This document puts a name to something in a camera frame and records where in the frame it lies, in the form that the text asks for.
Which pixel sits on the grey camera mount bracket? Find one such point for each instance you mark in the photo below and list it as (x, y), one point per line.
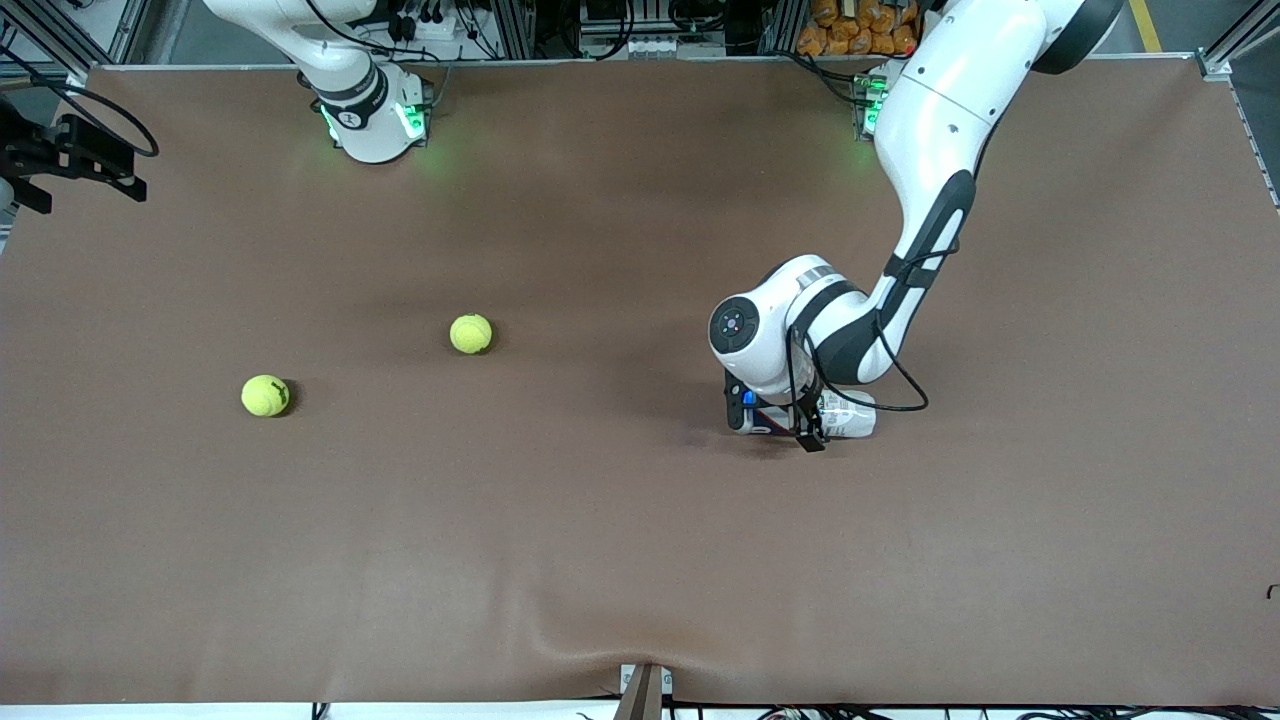
(645, 695)

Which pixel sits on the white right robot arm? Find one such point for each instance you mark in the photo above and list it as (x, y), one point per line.
(365, 110)

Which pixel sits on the silver blue tennis ball can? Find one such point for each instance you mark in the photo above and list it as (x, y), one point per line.
(850, 415)

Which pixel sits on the aluminium frame profile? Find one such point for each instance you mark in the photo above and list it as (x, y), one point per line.
(130, 30)
(1215, 65)

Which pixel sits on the yellow tennis ball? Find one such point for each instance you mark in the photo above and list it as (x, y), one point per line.
(470, 333)
(265, 396)

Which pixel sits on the aluminium frame post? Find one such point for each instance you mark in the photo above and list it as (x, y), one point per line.
(512, 25)

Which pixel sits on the white power strip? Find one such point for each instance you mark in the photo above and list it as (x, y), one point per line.
(425, 30)
(660, 46)

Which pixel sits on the brown table mat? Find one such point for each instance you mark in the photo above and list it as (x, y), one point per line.
(640, 550)

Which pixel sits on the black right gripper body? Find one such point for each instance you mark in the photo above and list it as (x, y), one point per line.
(38, 158)

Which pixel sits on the orange objects pile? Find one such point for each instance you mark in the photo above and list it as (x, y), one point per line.
(850, 25)

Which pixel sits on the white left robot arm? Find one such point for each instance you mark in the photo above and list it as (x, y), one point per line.
(940, 120)

